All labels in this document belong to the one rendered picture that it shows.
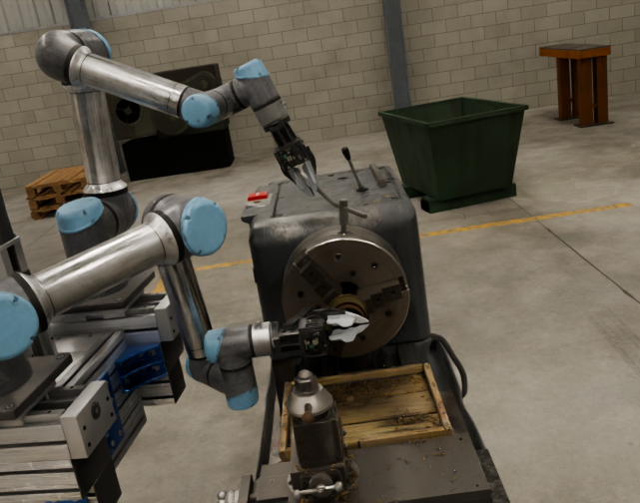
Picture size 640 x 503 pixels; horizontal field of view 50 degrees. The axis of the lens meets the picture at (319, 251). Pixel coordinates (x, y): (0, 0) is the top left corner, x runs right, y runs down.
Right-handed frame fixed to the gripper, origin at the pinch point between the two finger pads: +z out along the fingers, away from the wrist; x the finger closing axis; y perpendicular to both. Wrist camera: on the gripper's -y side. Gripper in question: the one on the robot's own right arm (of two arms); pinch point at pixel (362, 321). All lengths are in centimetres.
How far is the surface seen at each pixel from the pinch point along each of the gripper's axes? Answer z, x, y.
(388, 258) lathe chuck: 8.2, 8.7, -15.2
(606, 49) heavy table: 350, -13, -779
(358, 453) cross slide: -3.8, -11.2, 33.3
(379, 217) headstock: 7.9, 14.8, -32.0
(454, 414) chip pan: 23, -54, -44
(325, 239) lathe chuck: -6.2, 15.4, -17.0
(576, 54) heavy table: 315, -15, -789
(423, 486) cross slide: 6.6, -11.2, 44.9
